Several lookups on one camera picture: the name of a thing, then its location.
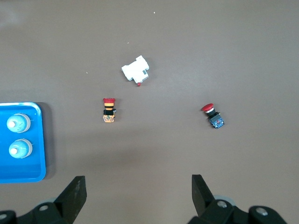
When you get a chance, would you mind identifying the red push button blue base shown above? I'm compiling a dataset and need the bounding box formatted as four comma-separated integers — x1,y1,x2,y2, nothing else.
201,103,226,130

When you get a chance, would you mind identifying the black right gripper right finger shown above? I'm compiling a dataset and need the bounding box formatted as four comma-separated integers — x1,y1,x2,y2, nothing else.
188,174,288,224

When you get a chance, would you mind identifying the blue bell with beige knob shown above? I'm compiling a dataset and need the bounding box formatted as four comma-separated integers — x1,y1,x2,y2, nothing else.
8,138,33,160
6,113,32,134

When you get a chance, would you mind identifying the blue plastic tray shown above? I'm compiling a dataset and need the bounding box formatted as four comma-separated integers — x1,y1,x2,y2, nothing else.
0,102,47,184

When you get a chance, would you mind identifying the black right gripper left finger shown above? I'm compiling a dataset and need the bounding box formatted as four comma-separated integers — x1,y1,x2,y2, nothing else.
0,175,88,224

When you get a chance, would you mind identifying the white circuit breaker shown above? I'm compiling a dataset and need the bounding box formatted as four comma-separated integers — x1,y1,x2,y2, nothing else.
121,55,150,88

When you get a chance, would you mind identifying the red yellow emergency stop button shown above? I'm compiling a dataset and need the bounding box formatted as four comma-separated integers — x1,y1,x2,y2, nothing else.
102,98,118,123

